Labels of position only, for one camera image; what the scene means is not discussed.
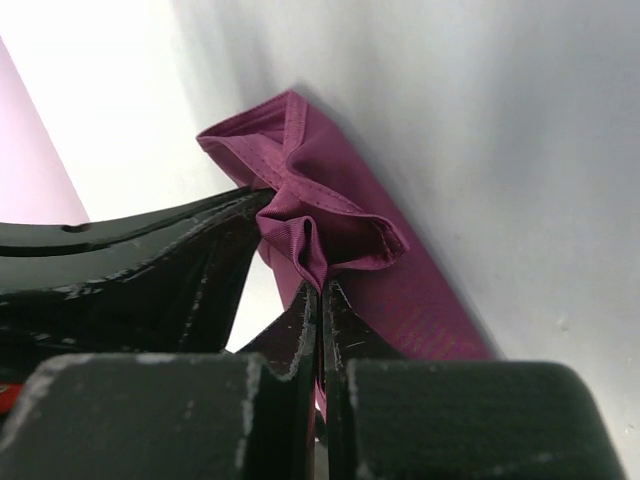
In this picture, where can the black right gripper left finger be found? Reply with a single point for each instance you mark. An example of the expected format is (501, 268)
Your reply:
(247, 415)

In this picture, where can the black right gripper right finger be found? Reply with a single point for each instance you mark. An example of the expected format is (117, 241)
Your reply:
(389, 417)

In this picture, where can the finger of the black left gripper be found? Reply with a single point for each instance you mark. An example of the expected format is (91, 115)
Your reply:
(167, 281)

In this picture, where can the magenta satin napkin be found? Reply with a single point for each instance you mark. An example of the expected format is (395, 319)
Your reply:
(330, 219)

